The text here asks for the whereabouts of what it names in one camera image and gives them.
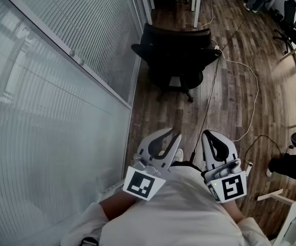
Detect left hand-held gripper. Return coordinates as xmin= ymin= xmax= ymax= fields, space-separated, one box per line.
xmin=123 ymin=127 xmax=183 ymax=201

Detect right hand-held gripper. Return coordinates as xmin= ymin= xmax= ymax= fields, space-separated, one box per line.
xmin=201 ymin=129 xmax=247 ymax=204

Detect black office chair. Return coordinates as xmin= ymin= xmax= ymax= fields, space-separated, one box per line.
xmin=272 ymin=0 xmax=296 ymax=55
xmin=131 ymin=22 xmax=222 ymax=104

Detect person's right forearm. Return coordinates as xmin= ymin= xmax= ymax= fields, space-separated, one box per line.
xmin=223 ymin=200 xmax=246 ymax=221

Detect person's left forearm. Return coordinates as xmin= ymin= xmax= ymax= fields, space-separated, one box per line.
xmin=98 ymin=190 xmax=138 ymax=221

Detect person's white right shoe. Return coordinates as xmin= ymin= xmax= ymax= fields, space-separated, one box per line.
xmin=174 ymin=148 xmax=184 ymax=163

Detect person's black trousers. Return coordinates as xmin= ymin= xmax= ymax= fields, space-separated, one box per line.
xmin=171 ymin=159 xmax=202 ymax=171

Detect person's white shirt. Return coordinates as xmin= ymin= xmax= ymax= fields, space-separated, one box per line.
xmin=60 ymin=162 xmax=273 ymax=246

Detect white desk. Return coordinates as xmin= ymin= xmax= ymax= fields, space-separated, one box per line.
xmin=257 ymin=188 xmax=296 ymax=246

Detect white venetian blinds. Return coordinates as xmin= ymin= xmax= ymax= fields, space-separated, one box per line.
xmin=0 ymin=0 xmax=145 ymax=246

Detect black cable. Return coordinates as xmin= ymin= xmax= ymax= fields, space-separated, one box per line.
xmin=244 ymin=134 xmax=284 ymax=163
xmin=188 ymin=14 xmax=248 ymax=169

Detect long white cable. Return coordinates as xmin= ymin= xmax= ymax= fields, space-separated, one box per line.
xmin=218 ymin=49 xmax=259 ymax=142

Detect black strap buckle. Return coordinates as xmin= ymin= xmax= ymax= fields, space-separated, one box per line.
xmin=80 ymin=236 xmax=99 ymax=246

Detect wooden frame table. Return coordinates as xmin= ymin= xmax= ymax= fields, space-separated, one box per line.
xmin=280 ymin=31 xmax=296 ymax=132

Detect white power strip cable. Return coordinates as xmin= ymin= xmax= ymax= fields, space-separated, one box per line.
xmin=201 ymin=0 xmax=219 ymax=48

